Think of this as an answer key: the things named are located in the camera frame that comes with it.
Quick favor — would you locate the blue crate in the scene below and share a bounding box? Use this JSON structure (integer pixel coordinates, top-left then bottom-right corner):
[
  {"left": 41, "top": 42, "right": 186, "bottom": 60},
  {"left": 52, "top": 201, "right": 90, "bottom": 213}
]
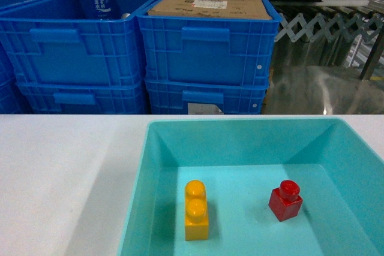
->
[
  {"left": 145, "top": 79, "right": 268, "bottom": 115},
  {"left": 17, "top": 82, "right": 149, "bottom": 115},
  {"left": 137, "top": 0, "right": 281, "bottom": 87},
  {"left": 1, "top": 0, "right": 155, "bottom": 86}
]

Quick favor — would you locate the expandable roller conveyor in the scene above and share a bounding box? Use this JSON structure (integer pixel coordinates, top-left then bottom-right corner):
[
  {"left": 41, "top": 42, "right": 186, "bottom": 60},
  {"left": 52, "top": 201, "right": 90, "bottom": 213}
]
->
[{"left": 274, "top": 13, "right": 383, "bottom": 43}]

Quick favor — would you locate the teal plastic tray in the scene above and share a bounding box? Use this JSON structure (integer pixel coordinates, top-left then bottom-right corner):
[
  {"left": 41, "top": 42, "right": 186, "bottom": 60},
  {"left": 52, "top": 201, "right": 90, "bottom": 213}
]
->
[{"left": 118, "top": 117, "right": 383, "bottom": 255}]

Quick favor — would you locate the blue crate lower right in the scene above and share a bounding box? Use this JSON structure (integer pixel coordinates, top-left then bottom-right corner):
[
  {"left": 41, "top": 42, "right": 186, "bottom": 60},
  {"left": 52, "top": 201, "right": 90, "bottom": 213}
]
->
[{"left": 145, "top": 79, "right": 268, "bottom": 115}]

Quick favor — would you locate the red one-stud toy block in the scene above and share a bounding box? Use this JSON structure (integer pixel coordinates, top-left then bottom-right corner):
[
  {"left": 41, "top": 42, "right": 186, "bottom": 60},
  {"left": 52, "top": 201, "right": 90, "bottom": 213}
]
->
[{"left": 268, "top": 180, "right": 303, "bottom": 222}]

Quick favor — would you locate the blue crates far left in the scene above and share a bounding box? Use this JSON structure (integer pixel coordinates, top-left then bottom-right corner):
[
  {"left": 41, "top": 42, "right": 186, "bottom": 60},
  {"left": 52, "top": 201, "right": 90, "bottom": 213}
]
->
[{"left": 0, "top": 0, "right": 65, "bottom": 115}]

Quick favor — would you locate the clear plastic water bottle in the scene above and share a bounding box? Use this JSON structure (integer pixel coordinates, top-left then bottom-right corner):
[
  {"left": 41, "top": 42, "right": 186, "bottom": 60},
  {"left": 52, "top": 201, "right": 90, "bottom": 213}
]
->
[{"left": 89, "top": 0, "right": 113, "bottom": 20}]

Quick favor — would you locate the blue crate upper left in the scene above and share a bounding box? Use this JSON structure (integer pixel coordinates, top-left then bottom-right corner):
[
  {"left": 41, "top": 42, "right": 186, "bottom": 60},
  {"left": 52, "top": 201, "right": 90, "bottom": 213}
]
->
[{"left": 1, "top": 0, "right": 155, "bottom": 86}]

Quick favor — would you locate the blue crate upper right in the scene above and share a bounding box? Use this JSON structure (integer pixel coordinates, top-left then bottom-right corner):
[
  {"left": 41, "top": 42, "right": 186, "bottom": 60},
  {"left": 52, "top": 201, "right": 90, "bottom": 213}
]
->
[{"left": 137, "top": 0, "right": 281, "bottom": 87}]

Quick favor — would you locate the white foam board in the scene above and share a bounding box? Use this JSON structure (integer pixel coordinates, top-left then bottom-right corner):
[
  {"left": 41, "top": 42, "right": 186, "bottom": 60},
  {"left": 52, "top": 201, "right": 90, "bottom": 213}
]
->
[{"left": 316, "top": 0, "right": 370, "bottom": 7}]

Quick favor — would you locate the brown cardboard box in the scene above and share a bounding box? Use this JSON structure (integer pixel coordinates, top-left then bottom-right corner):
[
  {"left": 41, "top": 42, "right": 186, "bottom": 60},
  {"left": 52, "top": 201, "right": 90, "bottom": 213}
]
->
[{"left": 148, "top": 0, "right": 272, "bottom": 20}]

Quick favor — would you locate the blue crate lower left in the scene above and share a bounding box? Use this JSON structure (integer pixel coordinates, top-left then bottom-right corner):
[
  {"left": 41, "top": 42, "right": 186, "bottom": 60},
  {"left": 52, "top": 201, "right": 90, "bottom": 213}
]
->
[{"left": 17, "top": 82, "right": 149, "bottom": 115}]

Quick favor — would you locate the yellow two-stud toy block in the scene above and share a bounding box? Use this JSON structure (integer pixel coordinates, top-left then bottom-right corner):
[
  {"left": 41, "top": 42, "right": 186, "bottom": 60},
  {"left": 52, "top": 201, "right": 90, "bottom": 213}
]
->
[{"left": 184, "top": 179, "right": 209, "bottom": 241}]

